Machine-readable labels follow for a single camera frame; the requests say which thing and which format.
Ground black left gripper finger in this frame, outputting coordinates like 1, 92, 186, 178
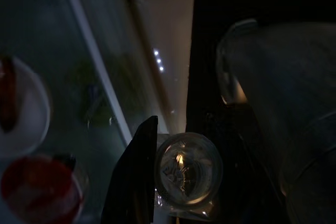
101, 115, 159, 224

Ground clear green-label water bottle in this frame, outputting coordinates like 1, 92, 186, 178
154, 132, 224, 210

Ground glass fridge shelf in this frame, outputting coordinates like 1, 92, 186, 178
0, 0, 133, 224

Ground grey fridge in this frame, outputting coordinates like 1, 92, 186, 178
0, 0, 336, 224

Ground red bowl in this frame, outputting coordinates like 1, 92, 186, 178
0, 154, 89, 224

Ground green vegetables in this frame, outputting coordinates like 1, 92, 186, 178
70, 58, 116, 127

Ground white bowl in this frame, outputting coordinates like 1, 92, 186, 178
0, 56, 51, 154

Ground red sausage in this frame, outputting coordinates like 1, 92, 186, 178
0, 56, 18, 133

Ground translucent white-capped bottle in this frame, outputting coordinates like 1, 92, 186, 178
216, 19, 336, 224

